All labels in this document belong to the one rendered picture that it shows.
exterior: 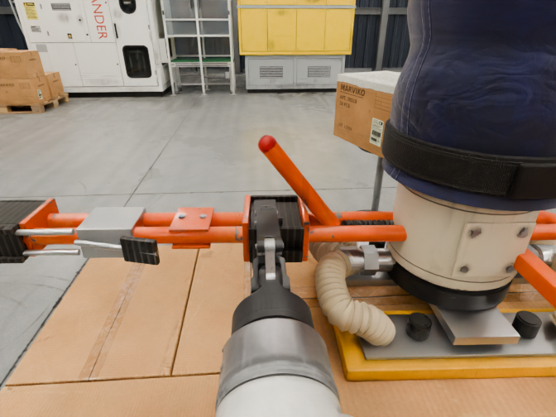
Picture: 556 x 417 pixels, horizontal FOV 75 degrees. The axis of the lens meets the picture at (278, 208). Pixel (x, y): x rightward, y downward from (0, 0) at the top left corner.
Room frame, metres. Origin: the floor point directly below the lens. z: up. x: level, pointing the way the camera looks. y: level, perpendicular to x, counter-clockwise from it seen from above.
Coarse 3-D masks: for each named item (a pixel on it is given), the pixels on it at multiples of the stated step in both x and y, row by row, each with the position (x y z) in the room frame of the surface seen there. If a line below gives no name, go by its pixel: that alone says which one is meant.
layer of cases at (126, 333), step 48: (96, 288) 0.93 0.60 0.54; (144, 288) 0.93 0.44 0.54; (192, 288) 0.93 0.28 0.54; (240, 288) 0.93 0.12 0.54; (48, 336) 0.73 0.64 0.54; (96, 336) 0.73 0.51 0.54; (144, 336) 0.73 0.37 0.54; (192, 336) 0.73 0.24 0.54; (48, 384) 0.58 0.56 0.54; (96, 384) 0.58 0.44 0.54; (144, 384) 0.58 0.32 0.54; (192, 384) 0.58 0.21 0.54
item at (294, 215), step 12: (252, 204) 0.45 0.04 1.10; (276, 204) 0.46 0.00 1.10; (288, 204) 0.46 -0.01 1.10; (300, 204) 0.43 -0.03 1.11; (252, 216) 0.42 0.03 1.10; (288, 216) 0.42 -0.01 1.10; (300, 216) 0.42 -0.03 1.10; (252, 228) 0.38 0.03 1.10; (288, 228) 0.38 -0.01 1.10; (300, 228) 0.38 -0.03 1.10; (252, 240) 0.37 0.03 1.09; (288, 240) 0.38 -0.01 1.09; (300, 240) 0.38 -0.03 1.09; (252, 252) 0.37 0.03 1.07; (288, 252) 0.38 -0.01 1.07; (300, 252) 0.38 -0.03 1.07
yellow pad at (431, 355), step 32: (416, 320) 0.33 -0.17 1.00; (512, 320) 0.36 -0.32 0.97; (544, 320) 0.36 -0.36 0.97; (352, 352) 0.31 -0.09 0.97; (384, 352) 0.30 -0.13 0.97; (416, 352) 0.31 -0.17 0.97; (448, 352) 0.31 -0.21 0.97; (480, 352) 0.31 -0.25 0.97; (512, 352) 0.31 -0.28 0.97; (544, 352) 0.31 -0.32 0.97
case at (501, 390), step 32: (352, 288) 0.45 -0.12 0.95; (384, 288) 0.45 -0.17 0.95; (512, 288) 0.45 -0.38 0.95; (320, 320) 0.38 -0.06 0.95; (352, 384) 0.28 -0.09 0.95; (384, 384) 0.28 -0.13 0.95; (416, 384) 0.28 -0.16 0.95; (448, 384) 0.28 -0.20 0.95; (480, 384) 0.28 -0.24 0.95; (512, 384) 0.28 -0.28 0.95; (544, 384) 0.28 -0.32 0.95; (384, 416) 0.24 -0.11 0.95; (416, 416) 0.24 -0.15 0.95; (448, 416) 0.24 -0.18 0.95; (480, 416) 0.24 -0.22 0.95; (512, 416) 0.24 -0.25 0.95; (544, 416) 0.24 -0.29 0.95
